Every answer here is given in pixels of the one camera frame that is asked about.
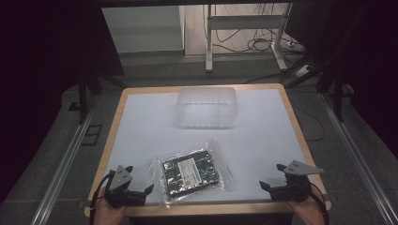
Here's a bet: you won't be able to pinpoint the thin black floor cable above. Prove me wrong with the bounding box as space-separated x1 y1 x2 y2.
292 102 326 143

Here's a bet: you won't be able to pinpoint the black floor socket plate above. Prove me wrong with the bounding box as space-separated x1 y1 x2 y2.
81 124 103 146

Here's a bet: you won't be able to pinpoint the black tripod stand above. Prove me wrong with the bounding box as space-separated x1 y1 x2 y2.
278 3 370 124

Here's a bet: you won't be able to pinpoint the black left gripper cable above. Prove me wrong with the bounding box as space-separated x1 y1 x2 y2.
89 170 116 225

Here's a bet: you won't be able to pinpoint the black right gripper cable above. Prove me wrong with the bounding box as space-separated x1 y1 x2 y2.
309 182 330 225

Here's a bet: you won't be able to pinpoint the person's right hand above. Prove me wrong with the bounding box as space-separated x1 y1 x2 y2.
285 188 327 225

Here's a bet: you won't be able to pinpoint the white metal desk frame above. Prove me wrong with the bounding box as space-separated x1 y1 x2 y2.
205 3 294 74

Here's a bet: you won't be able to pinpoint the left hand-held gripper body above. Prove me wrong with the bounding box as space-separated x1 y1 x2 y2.
103 164 148 209

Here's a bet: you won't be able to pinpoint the dark curtain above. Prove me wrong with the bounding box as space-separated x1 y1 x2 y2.
0 0 126 204
285 0 398 158

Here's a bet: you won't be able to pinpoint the person's left hand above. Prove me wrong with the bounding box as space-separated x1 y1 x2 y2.
93 187 128 225

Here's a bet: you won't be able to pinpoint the metal floor rail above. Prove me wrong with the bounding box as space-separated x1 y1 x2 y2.
30 95 99 225
318 93 398 225

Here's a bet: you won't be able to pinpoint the translucent plastic storage box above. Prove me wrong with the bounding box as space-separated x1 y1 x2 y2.
176 85 237 130

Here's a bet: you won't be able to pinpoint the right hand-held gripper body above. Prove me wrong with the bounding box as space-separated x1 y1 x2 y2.
269 159 325 203

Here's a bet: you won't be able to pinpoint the tangled black floor cables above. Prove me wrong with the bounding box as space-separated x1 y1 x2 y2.
211 3 305 54

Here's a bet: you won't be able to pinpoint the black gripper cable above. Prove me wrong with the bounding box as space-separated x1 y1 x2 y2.
309 182 330 225
89 170 116 225

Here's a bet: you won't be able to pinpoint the clear bag of black packets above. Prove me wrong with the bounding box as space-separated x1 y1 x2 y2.
149 139 235 209

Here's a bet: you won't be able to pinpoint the white power strip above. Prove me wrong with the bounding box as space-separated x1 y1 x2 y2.
294 64 312 79

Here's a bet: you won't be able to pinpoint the black metal stand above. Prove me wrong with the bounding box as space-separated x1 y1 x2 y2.
76 73 130 126

